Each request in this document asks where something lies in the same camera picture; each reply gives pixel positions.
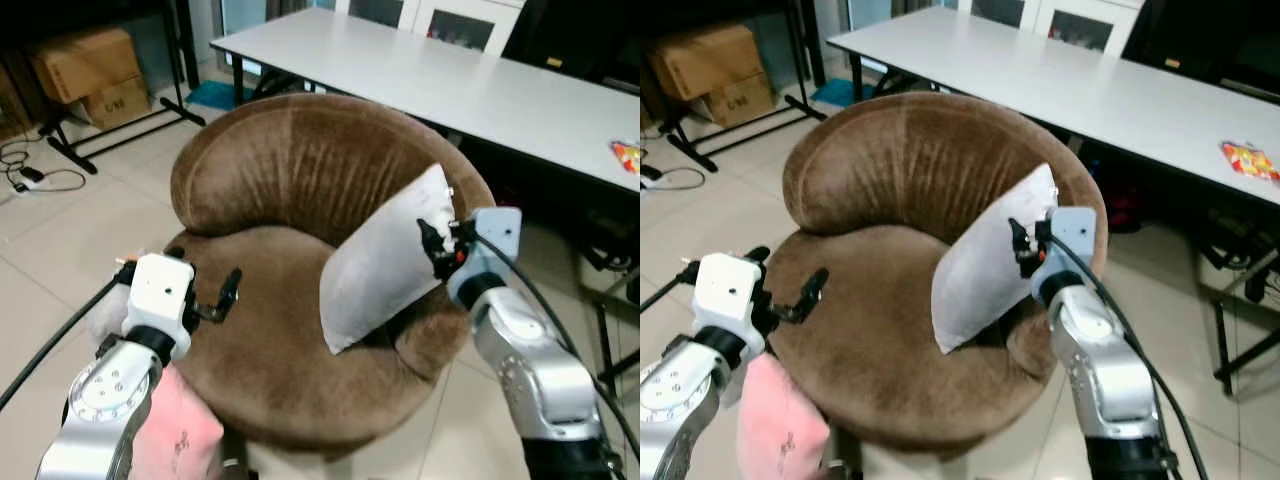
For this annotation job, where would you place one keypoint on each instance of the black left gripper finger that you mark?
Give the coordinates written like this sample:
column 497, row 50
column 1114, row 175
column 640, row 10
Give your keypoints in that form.
column 815, row 290
column 175, row 253
column 232, row 287
column 758, row 254

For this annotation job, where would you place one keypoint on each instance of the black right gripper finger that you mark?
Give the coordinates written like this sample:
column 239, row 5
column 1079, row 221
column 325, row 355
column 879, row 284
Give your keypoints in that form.
column 1019, row 238
column 1042, row 232
column 455, row 233
column 430, row 238

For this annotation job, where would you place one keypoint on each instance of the white rectangular pillow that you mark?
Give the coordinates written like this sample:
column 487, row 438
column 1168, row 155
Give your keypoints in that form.
column 385, row 265
column 985, row 265

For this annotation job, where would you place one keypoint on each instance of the brown round velvet sofa chair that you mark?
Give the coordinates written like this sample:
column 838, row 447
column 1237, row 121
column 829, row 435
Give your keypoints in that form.
column 270, row 330
column 880, row 330

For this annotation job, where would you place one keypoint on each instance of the pink pillow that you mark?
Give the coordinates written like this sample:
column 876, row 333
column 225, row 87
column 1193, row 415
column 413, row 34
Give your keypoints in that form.
column 780, row 425
column 180, row 430

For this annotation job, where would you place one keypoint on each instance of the black metal rack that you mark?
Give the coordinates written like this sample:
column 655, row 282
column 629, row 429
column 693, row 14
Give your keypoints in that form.
column 120, row 130
column 740, row 128

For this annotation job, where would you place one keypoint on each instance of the long white table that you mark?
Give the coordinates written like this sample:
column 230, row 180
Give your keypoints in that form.
column 450, row 85
column 1080, row 90

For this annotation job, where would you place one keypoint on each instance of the small printed cardboard box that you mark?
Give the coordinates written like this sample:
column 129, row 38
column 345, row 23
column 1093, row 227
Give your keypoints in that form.
column 742, row 100
column 118, row 103

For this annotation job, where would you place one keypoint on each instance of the teal mat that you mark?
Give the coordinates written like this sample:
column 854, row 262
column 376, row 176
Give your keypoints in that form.
column 835, row 94
column 212, row 96

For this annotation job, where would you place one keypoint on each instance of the red yellow snack packet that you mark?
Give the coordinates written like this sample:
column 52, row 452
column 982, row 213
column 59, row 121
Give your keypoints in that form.
column 1250, row 160
column 628, row 157

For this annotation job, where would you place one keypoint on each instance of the large brown cardboard box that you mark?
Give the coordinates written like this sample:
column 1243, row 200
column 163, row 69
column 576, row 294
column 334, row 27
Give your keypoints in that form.
column 705, row 58
column 85, row 60

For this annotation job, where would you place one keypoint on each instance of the white glass-door cabinet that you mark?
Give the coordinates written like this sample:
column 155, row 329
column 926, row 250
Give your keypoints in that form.
column 1080, row 28
column 460, row 28

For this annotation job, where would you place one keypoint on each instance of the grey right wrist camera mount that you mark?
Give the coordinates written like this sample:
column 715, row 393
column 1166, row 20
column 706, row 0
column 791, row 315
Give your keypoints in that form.
column 493, row 238
column 1072, row 238

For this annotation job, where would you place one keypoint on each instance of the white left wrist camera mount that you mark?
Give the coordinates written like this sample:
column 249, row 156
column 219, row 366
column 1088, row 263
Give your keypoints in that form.
column 158, row 290
column 728, row 290

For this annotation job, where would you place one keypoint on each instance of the black metal frame stand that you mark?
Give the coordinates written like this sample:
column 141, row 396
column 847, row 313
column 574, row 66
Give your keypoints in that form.
column 1230, row 330
column 605, row 330

